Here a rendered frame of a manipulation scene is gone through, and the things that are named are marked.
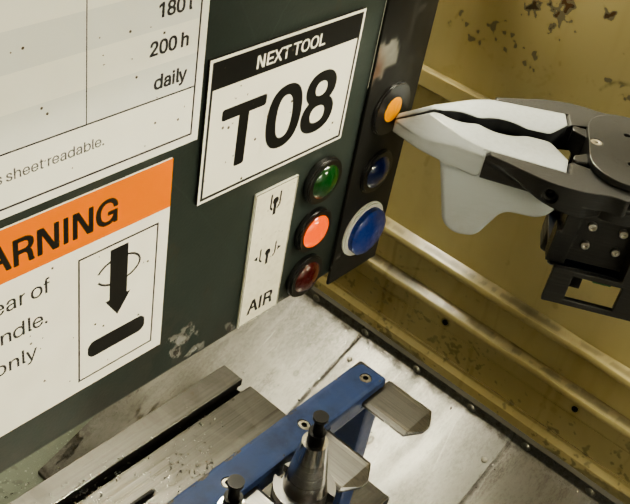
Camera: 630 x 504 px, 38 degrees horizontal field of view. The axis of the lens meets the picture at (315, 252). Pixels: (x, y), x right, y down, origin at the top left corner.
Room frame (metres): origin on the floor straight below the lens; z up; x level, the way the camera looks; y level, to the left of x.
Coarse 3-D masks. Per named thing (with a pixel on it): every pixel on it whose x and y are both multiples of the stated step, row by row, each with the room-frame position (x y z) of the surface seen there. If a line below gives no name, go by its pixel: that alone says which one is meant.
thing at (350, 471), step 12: (336, 444) 0.65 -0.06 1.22; (336, 456) 0.63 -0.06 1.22; (348, 456) 0.64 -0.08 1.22; (360, 456) 0.64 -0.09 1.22; (336, 468) 0.62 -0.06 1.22; (348, 468) 0.62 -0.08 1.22; (360, 468) 0.63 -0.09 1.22; (336, 480) 0.60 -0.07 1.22; (348, 480) 0.61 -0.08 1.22; (360, 480) 0.61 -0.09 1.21
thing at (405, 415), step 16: (384, 384) 0.75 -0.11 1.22; (368, 400) 0.72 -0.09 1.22; (384, 400) 0.73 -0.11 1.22; (400, 400) 0.73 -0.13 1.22; (416, 400) 0.74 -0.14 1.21; (384, 416) 0.70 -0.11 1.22; (400, 416) 0.71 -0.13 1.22; (416, 416) 0.71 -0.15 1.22; (400, 432) 0.69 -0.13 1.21; (416, 432) 0.69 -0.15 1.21
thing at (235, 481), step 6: (234, 474) 0.50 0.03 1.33; (228, 480) 0.49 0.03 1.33; (234, 480) 0.49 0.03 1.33; (240, 480) 0.49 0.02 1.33; (228, 486) 0.49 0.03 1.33; (234, 486) 0.49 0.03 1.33; (240, 486) 0.49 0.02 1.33; (228, 492) 0.49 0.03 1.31; (234, 492) 0.49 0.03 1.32; (240, 492) 0.50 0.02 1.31; (228, 498) 0.49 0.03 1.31; (234, 498) 0.49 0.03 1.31; (240, 498) 0.49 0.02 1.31
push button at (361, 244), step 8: (376, 208) 0.44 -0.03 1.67; (368, 216) 0.43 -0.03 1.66; (376, 216) 0.43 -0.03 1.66; (384, 216) 0.44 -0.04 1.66; (360, 224) 0.43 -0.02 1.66; (368, 224) 0.43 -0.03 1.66; (376, 224) 0.43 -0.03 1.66; (384, 224) 0.44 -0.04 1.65; (352, 232) 0.42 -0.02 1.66; (360, 232) 0.42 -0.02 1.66; (368, 232) 0.43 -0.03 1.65; (376, 232) 0.44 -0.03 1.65; (352, 240) 0.42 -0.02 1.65; (360, 240) 0.42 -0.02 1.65; (368, 240) 0.43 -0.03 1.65; (376, 240) 0.44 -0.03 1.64; (352, 248) 0.42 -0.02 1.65; (360, 248) 0.43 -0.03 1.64; (368, 248) 0.43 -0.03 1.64
